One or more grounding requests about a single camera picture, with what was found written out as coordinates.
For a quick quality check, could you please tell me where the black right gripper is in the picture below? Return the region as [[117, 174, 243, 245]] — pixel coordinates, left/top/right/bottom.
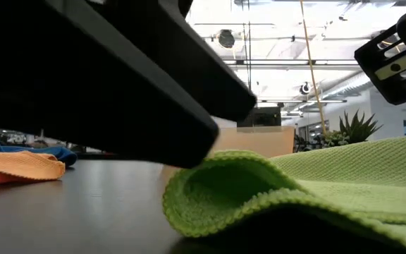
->
[[353, 23, 406, 106]]

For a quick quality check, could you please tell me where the blue microfiber towel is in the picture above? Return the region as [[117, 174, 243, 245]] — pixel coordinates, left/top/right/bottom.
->
[[0, 133, 78, 168]]

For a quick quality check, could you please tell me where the tan plastic basket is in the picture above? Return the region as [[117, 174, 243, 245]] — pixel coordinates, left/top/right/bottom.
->
[[160, 126, 296, 177]]

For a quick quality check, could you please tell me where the green microfiber towel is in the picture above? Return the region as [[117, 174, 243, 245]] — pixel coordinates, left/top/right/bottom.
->
[[162, 133, 406, 254]]

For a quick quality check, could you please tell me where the orange microfiber towel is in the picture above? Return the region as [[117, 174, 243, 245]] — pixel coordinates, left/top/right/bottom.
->
[[0, 150, 66, 190]]

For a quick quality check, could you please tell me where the potted succulent plant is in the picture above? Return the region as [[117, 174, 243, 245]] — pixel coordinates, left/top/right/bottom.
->
[[321, 109, 384, 148]]

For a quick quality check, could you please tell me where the white round column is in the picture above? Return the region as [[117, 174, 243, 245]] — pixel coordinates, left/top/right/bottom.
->
[[212, 115, 238, 128]]

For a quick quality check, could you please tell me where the long ceiling light bar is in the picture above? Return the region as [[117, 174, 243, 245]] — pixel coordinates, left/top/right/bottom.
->
[[223, 59, 361, 67]]

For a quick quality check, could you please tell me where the black ceiling cable reel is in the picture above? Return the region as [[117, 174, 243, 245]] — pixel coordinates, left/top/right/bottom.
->
[[216, 29, 236, 50]]

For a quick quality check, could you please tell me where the black power cable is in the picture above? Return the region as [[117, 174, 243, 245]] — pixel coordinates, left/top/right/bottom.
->
[[240, 0, 252, 91]]

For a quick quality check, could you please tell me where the yellow power cable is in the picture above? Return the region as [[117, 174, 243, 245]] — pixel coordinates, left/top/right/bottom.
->
[[299, 0, 327, 135]]

